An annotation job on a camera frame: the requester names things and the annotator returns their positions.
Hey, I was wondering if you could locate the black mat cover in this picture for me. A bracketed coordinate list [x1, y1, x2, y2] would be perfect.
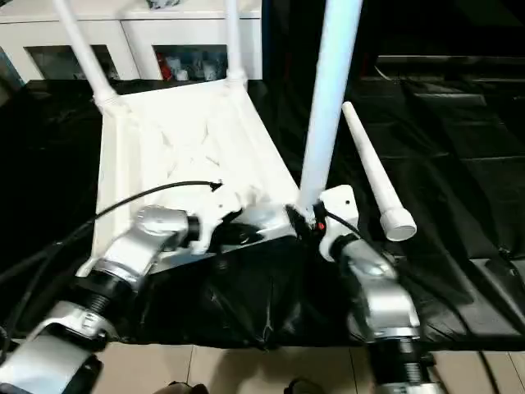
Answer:
[0, 76, 525, 352]

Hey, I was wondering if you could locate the white plastic table leg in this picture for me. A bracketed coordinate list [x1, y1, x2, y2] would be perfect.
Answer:
[294, 0, 364, 218]
[52, 0, 120, 108]
[342, 101, 418, 242]
[223, 0, 248, 87]

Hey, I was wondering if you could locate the dark metal bar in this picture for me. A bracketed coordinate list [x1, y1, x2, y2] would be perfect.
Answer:
[377, 55, 525, 69]

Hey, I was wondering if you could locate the white glass door cabinet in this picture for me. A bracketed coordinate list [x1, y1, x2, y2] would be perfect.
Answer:
[0, 0, 263, 81]

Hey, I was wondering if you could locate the white plastic table top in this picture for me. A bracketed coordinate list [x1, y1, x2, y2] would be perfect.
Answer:
[75, 77, 307, 280]

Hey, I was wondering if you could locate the dark robot waist part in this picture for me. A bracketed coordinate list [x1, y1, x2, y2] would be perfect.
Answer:
[286, 377, 323, 394]
[166, 381, 208, 394]

